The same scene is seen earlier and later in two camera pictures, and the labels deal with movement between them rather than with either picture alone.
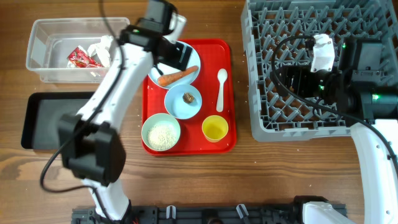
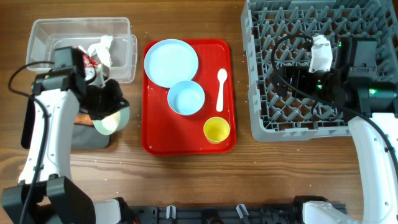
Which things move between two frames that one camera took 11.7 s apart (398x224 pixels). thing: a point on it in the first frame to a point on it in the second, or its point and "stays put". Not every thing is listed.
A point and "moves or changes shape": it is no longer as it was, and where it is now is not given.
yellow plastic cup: x=214 y=128 stays put
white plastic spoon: x=222 y=75 stays put
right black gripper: x=290 y=81 stays put
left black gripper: x=172 y=57 to x=119 y=101
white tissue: x=101 y=49 stays put
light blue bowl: x=175 y=104 moves or changes shape
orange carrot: x=166 y=78 moves or changes shape
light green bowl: x=157 y=119 moves or changes shape
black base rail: x=262 y=214 stays put
